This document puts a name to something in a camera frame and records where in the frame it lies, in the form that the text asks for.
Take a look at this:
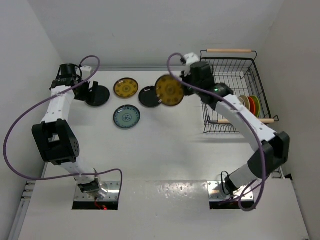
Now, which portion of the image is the yellow patterned plate front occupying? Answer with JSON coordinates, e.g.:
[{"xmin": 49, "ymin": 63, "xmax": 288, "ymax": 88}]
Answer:
[{"xmin": 154, "ymin": 74, "xmax": 184, "ymax": 107}]

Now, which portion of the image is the yellow patterned plate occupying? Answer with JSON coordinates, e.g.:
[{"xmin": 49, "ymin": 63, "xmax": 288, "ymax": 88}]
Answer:
[
  {"xmin": 113, "ymin": 77, "xmax": 139, "ymax": 99},
  {"xmin": 154, "ymin": 74, "xmax": 184, "ymax": 107}
]

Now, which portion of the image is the cream floral plate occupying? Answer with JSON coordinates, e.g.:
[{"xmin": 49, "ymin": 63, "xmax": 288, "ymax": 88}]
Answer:
[{"xmin": 238, "ymin": 97, "xmax": 246, "ymax": 106}]

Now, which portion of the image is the cream plate with black patch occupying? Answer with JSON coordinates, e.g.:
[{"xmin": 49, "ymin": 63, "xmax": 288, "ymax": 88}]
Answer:
[{"xmin": 239, "ymin": 95, "xmax": 250, "ymax": 110}]

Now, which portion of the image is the orange plate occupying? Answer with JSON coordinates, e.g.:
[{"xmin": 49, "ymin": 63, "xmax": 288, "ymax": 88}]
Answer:
[{"xmin": 247, "ymin": 96, "xmax": 256, "ymax": 115}]

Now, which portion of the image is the lime green plate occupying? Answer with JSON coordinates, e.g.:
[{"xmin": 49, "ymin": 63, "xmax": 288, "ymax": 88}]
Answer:
[{"xmin": 250, "ymin": 95, "xmax": 261, "ymax": 118}]

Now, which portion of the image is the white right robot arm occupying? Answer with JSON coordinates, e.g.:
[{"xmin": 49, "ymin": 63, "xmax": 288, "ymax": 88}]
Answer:
[{"xmin": 180, "ymin": 59, "xmax": 290, "ymax": 195}]

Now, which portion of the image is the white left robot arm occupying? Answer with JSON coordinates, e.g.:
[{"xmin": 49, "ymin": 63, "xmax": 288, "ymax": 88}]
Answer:
[{"xmin": 31, "ymin": 63, "xmax": 110, "ymax": 200}]

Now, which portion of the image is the glossy black plate left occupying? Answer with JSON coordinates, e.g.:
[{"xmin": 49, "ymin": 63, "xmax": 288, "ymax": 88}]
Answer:
[{"xmin": 86, "ymin": 85, "xmax": 110, "ymax": 107}]

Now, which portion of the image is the glossy black plate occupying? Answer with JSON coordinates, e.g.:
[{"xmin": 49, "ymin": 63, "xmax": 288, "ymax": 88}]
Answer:
[
  {"xmin": 138, "ymin": 85, "xmax": 161, "ymax": 108},
  {"xmin": 86, "ymin": 85, "xmax": 110, "ymax": 107}
]

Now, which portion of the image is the yellow patterned plate rear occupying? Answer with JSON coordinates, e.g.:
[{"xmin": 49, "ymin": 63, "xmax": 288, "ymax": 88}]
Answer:
[{"xmin": 113, "ymin": 77, "xmax": 139, "ymax": 99}]

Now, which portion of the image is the blue floral plate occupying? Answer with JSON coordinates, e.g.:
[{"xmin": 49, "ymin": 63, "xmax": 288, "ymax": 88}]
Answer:
[{"xmin": 112, "ymin": 104, "xmax": 141, "ymax": 130}]

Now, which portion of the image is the glossy black plate right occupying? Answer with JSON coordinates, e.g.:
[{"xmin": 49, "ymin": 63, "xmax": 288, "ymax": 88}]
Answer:
[{"xmin": 138, "ymin": 85, "xmax": 161, "ymax": 108}]

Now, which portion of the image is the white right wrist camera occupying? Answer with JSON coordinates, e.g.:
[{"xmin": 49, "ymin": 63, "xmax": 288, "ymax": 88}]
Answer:
[{"xmin": 180, "ymin": 52, "xmax": 200, "ymax": 73}]

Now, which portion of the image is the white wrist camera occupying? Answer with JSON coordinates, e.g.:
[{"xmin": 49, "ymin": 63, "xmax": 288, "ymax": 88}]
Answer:
[
  {"xmin": 180, "ymin": 52, "xmax": 200, "ymax": 73},
  {"xmin": 80, "ymin": 65, "xmax": 93, "ymax": 74}
]

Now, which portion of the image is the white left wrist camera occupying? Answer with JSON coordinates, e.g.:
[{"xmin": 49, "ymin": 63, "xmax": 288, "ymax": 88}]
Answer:
[{"xmin": 80, "ymin": 65, "xmax": 93, "ymax": 74}]

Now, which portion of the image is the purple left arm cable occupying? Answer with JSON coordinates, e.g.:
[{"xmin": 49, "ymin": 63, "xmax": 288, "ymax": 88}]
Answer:
[{"xmin": 2, "ymin": 54, "xmax": 123, "ymax": 201}]

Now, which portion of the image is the black wire dish rack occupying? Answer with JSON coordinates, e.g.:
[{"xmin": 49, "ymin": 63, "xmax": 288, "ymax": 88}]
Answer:
[{"xmin": 200, "ymin": 49, "xmax": 279, "ymax": 125}]

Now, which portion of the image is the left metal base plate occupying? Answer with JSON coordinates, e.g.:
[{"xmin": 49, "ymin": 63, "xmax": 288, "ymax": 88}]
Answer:
[{"xmin": 73, "ymin": 181, "xmax": 121, "ymax": 202}]

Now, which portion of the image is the metal base plate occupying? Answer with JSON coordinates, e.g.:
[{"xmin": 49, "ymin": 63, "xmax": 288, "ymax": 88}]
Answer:
[
  {"xmin": 206, "ymin": 180, "xmax": 254, "ymax": 202},
  {"xmin": 73, "ymin": 181, "xmax": 121, "ymax": 202}
]

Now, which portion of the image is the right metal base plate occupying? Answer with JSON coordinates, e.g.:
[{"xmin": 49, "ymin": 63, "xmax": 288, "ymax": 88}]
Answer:
[{"xmin": 206, "ymin": 180, "xmax": 254, "ymax": 202}]

